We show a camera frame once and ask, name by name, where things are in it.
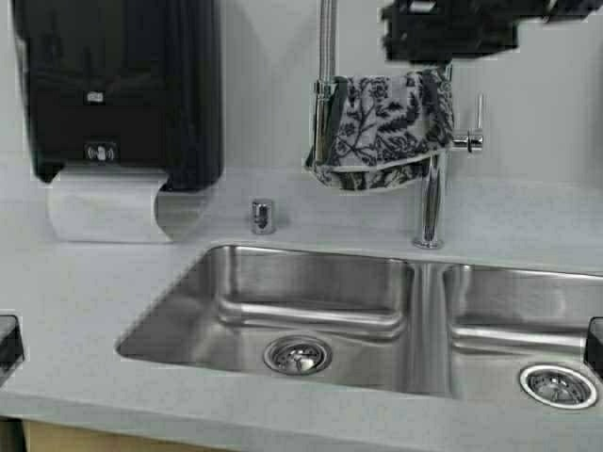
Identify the stainless steel double sink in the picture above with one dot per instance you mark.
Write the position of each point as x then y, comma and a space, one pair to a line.
395, 324

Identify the black paper towel dispenser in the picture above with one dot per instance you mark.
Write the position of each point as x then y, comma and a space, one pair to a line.
129, 84

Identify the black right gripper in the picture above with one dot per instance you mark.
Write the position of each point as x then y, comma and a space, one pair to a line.
440, 31

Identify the chrome sink faucet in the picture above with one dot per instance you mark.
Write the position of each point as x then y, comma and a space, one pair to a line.
433, 178

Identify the right sink drain strainer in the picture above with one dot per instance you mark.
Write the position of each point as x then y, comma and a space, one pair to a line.
558, 387

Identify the left sink drain strainer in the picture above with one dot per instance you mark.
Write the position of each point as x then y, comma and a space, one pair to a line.
297, 355

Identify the black white floral cloth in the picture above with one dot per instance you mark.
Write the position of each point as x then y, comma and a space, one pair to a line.
381, 130

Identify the small chrome sink button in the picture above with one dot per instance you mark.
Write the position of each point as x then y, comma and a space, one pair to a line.
262, 216

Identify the sink drain strainer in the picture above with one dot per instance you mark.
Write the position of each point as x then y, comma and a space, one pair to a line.
558, 387
297, 355

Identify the white paper towel sheet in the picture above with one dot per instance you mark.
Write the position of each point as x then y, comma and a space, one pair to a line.
119, 205

